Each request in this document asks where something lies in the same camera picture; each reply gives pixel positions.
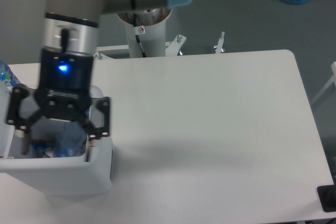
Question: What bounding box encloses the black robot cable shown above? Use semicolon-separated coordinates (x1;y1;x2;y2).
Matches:
132;13;147;58

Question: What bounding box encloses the white frame at right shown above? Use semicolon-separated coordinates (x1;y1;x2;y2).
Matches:
311;61;335;109

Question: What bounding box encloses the clear plastic water bottle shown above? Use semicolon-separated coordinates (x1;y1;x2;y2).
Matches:
53;122;87;157

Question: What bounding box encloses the white trash can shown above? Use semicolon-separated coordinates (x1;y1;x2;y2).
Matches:
1;88;114;196

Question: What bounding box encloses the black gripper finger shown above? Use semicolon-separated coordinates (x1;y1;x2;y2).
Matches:
6;84;46;155
77;96;111;163

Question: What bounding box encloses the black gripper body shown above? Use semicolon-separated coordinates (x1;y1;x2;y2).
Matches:
34;48;93;121

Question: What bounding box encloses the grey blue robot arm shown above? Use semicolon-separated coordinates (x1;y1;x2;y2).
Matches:
5;0;192;155

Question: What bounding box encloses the black device at table edge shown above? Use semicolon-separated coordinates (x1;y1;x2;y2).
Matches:
317;185;335;212

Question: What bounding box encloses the blue snack wrapper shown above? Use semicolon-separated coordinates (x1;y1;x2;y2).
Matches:
31;139;54;158

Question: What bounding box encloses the blue labelled bottle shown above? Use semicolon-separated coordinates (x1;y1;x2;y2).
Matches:
1;61;21;88

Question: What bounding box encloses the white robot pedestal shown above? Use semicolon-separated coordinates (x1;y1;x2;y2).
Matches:
93;6;227;61

